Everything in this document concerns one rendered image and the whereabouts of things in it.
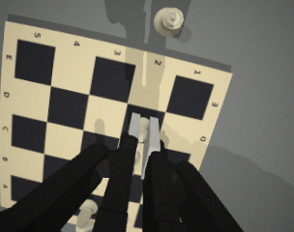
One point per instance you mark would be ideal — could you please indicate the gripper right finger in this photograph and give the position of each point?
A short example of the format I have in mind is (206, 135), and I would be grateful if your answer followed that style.
(190, 198)

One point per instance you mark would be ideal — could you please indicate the white pawn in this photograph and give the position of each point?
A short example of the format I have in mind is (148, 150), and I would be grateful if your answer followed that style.
(136, 162)
(143, 129)

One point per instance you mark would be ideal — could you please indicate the black and cream chessboard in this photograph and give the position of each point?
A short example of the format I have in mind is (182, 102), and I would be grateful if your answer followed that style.
(61, 92)

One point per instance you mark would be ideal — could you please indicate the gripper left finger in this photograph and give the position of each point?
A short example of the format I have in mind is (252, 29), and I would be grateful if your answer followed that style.
(50, 205)

